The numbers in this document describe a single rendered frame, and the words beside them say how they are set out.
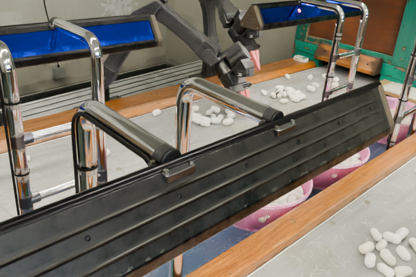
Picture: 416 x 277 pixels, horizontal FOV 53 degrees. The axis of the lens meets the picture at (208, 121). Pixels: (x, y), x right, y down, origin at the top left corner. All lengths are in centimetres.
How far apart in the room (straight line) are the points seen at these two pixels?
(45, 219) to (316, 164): 31
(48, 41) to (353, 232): 73
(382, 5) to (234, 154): 157
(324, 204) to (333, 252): 13
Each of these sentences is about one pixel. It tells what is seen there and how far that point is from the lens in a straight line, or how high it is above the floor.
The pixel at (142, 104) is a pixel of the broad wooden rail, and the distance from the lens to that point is 138.
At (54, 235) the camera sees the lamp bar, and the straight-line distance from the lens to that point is 32.
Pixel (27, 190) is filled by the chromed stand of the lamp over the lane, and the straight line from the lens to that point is 79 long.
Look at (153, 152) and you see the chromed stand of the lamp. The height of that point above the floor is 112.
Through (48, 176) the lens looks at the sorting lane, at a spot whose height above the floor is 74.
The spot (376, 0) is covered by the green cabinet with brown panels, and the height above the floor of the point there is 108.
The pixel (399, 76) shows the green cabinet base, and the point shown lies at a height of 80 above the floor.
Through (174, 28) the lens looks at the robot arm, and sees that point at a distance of 141.
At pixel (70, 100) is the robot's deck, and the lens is 168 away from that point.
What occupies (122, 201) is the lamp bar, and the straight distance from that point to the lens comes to 34.
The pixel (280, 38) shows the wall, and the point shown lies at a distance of 316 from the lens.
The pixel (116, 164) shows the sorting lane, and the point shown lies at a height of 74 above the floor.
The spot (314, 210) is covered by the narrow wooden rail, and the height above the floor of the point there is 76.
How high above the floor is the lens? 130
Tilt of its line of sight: 25 degrees down
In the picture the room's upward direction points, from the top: 4 degrees clockwise
